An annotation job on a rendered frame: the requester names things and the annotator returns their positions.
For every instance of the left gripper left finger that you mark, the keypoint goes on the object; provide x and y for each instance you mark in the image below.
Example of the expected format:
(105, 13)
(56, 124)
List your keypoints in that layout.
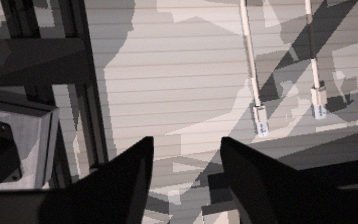
(116, 193)

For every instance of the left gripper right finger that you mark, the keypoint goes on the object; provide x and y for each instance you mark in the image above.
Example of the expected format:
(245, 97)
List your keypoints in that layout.
(266, 191)

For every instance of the black patch panel rack frame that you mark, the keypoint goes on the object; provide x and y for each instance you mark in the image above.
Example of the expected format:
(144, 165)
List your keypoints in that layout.
(218, 188)

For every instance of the white network cable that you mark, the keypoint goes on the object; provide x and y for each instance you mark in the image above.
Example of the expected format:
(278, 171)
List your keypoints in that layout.
(319, 98)

